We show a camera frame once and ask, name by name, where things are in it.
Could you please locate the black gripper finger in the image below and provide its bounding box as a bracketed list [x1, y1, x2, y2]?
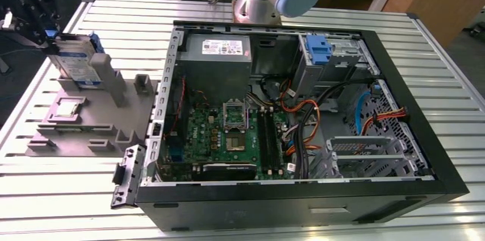
[19, 0, 47, 46]
[35, 0, 61, 30]

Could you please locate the hard disk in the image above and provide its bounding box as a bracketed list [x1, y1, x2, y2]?
[39, 29, 105, 90]

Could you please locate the blue data wire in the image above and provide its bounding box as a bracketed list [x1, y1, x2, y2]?
[354, 80, 382, 134]

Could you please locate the orange power wire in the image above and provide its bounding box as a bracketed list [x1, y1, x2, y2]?
[359, 105, 409, 136]

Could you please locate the metal disk bay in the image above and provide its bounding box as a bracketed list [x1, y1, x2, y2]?
[325, 135, 421, 179]

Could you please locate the silver CPU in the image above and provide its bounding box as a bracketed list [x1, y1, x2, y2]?
[53, 101, 81, 117]

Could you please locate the green RAM stick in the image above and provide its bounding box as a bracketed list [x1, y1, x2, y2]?
[54, 126, 95, 133]

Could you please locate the grey parts rack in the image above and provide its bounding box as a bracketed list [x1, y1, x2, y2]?
[25, 53, 162, 159]

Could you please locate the grey power supply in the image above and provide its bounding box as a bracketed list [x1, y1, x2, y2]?
[177, 34, 254, 105]

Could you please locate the metal socket cover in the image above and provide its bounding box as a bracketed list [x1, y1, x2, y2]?
[221, 99, 250, 133]

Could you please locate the grey slot retainer latch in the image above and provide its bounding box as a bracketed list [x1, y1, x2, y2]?
[109, 143, 147, 210]

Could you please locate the green motherboard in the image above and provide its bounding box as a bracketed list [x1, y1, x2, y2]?
[158, 93, 299, 182]

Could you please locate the CPU socket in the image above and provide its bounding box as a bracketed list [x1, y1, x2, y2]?
[223, 131, 247, 152]

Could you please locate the black RAM slot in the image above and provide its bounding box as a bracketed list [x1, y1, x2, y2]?
[266, 106, 283, 176]
[257, 106, 274, 176]

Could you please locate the black graphics card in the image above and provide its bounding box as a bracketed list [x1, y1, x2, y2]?
[190, 161, 258, 181]

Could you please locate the metal drive cage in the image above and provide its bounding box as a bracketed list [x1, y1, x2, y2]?
[293, 34, 379, 99]

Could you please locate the black PC case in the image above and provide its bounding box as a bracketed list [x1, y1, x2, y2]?
[109, 19, 470, 232]

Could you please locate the wooden cabinet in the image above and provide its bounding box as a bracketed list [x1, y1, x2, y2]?
[382, 0, 485, 51]

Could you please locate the chair wheel base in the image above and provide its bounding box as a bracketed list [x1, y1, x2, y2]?
[461, 10, 485, 37]

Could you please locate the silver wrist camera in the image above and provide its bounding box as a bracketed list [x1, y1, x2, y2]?
[0, 7, 17, 31]

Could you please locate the thin red wire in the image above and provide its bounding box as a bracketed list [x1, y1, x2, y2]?
[162, 76, 186, 139]

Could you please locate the orange wire bundle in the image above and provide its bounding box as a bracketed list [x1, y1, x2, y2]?
[279, 80, 322, 158]

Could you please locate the black cable bundle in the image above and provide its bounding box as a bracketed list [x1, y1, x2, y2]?
[294, 77, 379, 180]

